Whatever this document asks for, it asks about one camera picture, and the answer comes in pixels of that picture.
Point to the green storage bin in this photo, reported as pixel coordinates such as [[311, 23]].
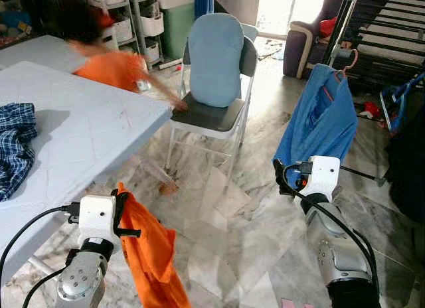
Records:
[[178, 32]]

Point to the white low side table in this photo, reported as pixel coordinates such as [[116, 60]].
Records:
[[33, 52]]

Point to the red floor toy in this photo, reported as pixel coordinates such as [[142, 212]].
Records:
[[370, 110]]

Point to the blue seat cushion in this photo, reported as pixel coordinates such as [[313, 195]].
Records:
[[216, 56]]

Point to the dark blue cloth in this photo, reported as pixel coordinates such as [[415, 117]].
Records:
[[204, 2]]

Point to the pink clothes hanger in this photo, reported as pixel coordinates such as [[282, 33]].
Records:
[[354, 56]]

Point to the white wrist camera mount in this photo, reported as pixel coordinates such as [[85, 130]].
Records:
[[322, 175], [96, 216]]

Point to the blue shirt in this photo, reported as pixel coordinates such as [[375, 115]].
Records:
[[322, 122]]

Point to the grey metal folding chair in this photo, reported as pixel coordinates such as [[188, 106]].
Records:
[[206, 119]]

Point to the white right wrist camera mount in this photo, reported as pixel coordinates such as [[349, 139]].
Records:
[[322, 175]]

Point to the blue plastic hanger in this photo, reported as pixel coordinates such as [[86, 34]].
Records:
[[398, 95]]

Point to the red pillow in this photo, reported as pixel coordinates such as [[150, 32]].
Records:
[[327, 27]]

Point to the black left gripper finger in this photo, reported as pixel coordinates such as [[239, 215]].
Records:
[[131, 232], [123, 195]]

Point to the navy garment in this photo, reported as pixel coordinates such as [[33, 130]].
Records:
[[406, 155]]

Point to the white drawer shelf unit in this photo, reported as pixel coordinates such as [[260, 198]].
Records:
[[126, 26]]

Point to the blue plaid shorts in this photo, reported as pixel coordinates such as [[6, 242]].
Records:
[[14, 149]]

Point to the white plastic folding table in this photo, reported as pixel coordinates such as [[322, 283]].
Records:
[[86, 135]]

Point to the child in orange shirt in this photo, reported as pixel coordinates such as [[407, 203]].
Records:
[[113, 68]]

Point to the purple armchair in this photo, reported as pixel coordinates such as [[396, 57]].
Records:
[[299, 42]]

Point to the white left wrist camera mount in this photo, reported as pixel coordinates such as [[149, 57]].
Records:
[[96, 216]]

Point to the orange shirt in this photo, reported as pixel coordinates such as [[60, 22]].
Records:
[[153, 255]]

